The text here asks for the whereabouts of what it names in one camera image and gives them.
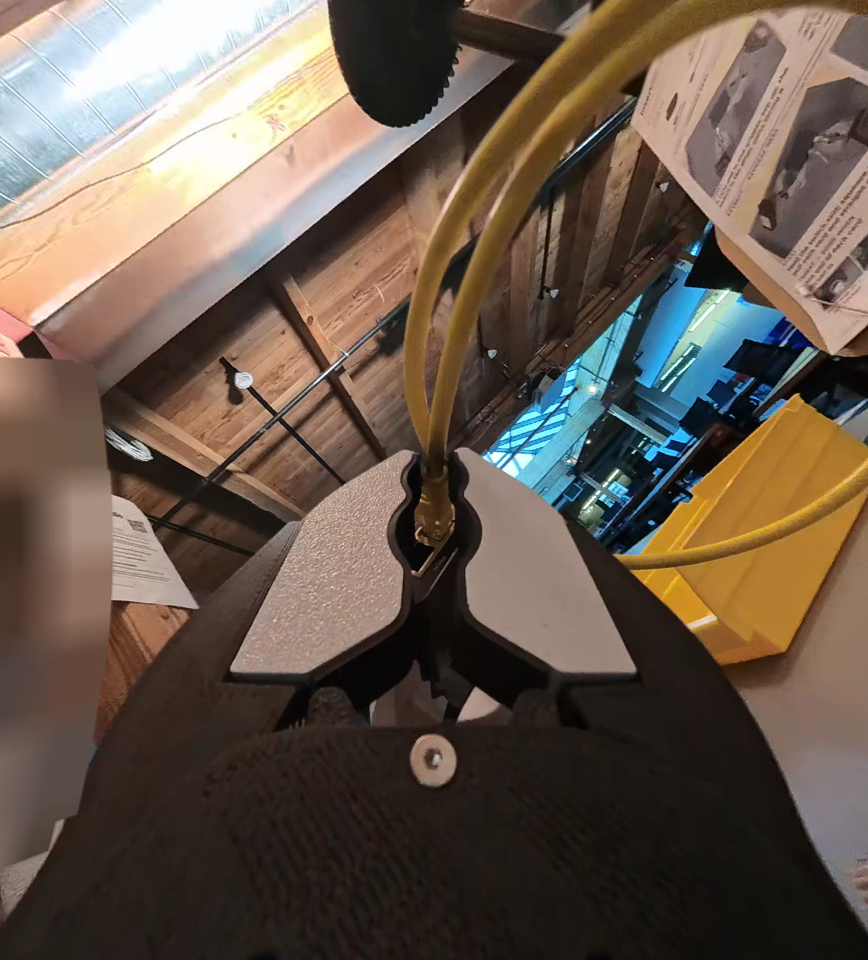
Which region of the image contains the silver ventilation duct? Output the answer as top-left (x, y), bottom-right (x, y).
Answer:
top-left (0, 0), bottom-right (331, 235)

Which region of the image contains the yellow ethernet cable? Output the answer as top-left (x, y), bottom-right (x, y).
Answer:
top-left (403, 0), bottom-right (868, 913)

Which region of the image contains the printed instruction sheet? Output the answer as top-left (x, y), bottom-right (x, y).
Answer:
top-left (632, 0), bottom-right (868, 339)

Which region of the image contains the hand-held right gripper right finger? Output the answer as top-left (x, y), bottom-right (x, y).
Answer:
top-left (453, 447), bottom-right (639, 708)

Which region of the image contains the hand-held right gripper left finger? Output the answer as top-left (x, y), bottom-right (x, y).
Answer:
top-left (229, 450), bottom-right (422, 682)

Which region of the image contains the black pole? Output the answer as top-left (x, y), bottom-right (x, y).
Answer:
top-left (449, 0), bottom-right (564, 63)

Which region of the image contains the wooden sheet stand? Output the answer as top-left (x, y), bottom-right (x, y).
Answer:
top-left (711, 225), bottom-right (868, 358)

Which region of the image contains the black monitor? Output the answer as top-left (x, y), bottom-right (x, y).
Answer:
top-left (684, 231), bottom-right (750, 294)

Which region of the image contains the white paper notice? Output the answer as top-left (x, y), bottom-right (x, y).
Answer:
top-left (110, 494), bottom-right (200, 610)

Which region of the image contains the black ethernet splitter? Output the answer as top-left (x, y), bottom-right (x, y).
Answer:
top-left (412, 535), bottom-right (459, 603)

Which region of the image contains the yellow plastic bin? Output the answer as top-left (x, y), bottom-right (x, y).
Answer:
top-left (632, 393), bottom-right (868, 668)

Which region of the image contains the black round knob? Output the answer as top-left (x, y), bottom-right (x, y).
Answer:
top-left (328, 0), bottom-right (465, 129)

